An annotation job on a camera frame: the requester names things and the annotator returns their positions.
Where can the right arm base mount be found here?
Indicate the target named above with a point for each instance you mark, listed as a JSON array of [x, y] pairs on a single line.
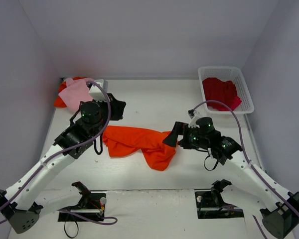
[[210, 204]]

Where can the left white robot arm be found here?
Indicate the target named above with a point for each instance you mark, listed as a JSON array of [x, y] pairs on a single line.
[[26, 201]]

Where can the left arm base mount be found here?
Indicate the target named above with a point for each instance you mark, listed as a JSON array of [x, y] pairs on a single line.
[[91, 204]]

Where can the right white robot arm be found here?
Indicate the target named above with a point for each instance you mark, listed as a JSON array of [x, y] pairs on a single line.
[[245, 185]]

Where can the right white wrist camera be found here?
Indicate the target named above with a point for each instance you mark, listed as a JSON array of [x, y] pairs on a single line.
[[194, 116]]

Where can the pink folded t shirt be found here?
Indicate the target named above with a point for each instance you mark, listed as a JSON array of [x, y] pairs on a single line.
[[76, 91]]

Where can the white plastic basket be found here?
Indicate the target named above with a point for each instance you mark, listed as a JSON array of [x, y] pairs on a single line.
[[224, 74]]

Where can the red t shirt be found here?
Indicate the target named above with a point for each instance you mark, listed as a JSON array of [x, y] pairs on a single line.
[[225, 92]]

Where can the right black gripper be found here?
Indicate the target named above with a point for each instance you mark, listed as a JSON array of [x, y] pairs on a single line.
[[183, 136]]

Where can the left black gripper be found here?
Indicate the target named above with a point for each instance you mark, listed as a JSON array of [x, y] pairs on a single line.
[[117, 108]]

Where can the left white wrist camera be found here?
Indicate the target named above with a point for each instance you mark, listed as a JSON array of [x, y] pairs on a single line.
[[96, 93]]

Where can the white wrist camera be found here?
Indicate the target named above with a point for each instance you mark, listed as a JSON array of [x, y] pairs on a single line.
[[96, 93], [194, 116]]

